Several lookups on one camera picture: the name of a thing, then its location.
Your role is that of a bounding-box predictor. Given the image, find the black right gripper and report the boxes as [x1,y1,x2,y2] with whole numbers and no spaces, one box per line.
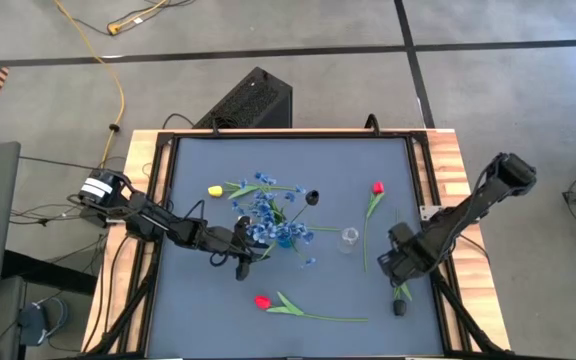
[377,222,439,287]

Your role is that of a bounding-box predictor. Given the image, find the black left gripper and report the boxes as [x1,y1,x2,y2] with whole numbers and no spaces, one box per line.
[205,217,269,281]

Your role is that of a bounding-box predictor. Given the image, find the black artificial tulip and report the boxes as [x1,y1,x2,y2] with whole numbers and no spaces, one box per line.
[285,188,343,241]
[391,281,414,318]

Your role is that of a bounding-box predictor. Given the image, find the blue artificial flower bunch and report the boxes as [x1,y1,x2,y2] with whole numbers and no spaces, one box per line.
[230,171,318,267]

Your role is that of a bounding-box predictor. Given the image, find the red artificial tulip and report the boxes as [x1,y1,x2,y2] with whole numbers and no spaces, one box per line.
[253,291,369,324]
[361,180,386,274]

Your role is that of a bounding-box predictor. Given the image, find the yellow artificial tulip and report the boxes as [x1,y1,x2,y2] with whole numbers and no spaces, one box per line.
[207,179,300,201]

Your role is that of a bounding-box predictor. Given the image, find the clear glass vase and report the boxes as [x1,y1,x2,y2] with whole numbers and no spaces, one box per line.
[337,227,361,255]

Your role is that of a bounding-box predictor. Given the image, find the black diagonal support strut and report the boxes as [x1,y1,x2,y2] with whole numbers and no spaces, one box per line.
[86,259,160,355]
[430,272,507,356]

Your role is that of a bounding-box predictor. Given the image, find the black speaker box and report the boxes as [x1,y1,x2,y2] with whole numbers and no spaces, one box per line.
[192,66,294,130]

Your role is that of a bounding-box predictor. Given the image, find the black floor beam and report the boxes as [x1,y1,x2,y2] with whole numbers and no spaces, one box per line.
[1,249,98,296]

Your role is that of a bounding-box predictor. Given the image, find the grey floor device with cable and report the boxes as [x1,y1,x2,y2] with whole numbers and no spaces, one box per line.
[17,297,69,349]

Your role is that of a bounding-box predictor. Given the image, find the yellow extension cable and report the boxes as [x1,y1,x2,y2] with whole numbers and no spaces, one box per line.
[52,0,169,169]

